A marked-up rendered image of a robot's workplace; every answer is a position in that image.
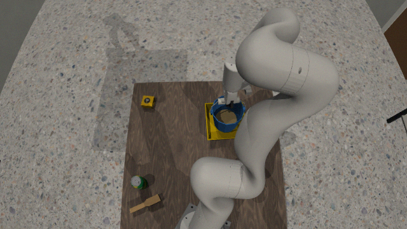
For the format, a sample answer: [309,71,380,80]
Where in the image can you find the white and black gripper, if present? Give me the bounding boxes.
[223,87,238,109]

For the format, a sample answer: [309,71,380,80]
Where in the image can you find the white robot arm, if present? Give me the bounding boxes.
[180,7,340,229]

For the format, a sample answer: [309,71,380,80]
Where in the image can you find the olive-yellow shallow tray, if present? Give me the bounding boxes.
[205,103,241,140]

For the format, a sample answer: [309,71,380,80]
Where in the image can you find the green drink can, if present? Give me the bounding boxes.
[131,176,148,190]

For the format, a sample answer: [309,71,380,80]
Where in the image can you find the blue bucket with handle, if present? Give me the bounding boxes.
[209,95,246,132]

